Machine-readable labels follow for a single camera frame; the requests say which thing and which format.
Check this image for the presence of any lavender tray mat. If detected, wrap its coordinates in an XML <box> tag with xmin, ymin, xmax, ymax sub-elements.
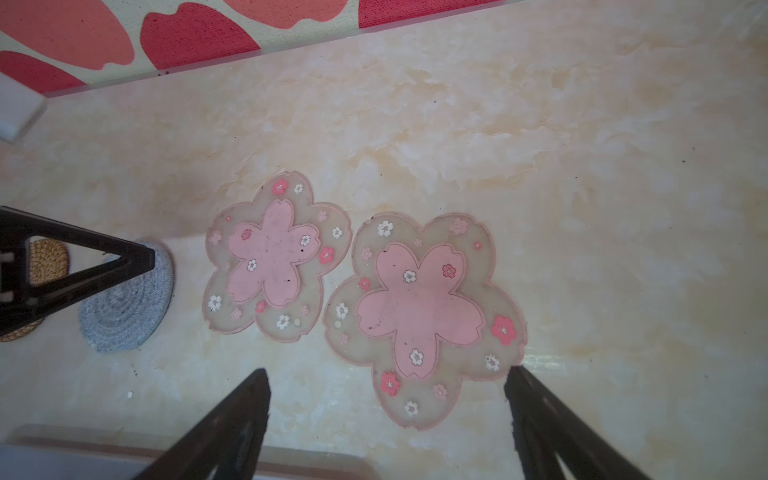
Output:
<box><xmin>1</xmin><ymin>424</ymin><xmax>380</xmax><ymax>479</ymax></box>

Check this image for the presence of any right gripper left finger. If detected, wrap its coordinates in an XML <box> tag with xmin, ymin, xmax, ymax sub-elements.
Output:
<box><xmin>136</xmin><ymin>368</ymin><xmax>271</xmax><ymax>479</ymax></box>

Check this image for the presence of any pink flower coaster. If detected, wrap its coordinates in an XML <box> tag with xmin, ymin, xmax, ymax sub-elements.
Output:
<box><xmin>202</xmin><ymin>172</ymin><xmax>353</xmax><ymax>343</ymax></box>
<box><xmin>323</xmin><ymin>212</ymin><xmax>527</xmax><ymax>431</ymax></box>

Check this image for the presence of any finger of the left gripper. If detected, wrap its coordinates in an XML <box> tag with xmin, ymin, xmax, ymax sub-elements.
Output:
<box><xmin>1</xmin><ymin>206</ymin><xmax>156</xmax><ymax>336</ymax></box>

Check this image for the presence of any woven rattan round coaster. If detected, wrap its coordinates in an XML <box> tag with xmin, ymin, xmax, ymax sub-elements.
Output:
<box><xmin>0</xmin><ymin>238</ymin><xmax>71</xmax><ymax>344</ymax></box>

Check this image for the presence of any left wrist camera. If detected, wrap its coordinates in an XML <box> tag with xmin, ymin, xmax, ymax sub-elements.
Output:
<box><xmin>0</xmin><ymin>74</ymin><xmax>46</xmax><ymax>144</ymax></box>

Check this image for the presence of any grey woven round coaster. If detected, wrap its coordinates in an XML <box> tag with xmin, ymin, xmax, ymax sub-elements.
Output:
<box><xmin>78</xmin><ymin>241</ymin><xmax>175</xmax><ymax>353</ymax></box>

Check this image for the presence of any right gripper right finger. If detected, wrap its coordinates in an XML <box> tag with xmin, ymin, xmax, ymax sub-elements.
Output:
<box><xmin>504</xmin><ymin>366</ymin><xmax>649</xmax><ymax>480</ymax></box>

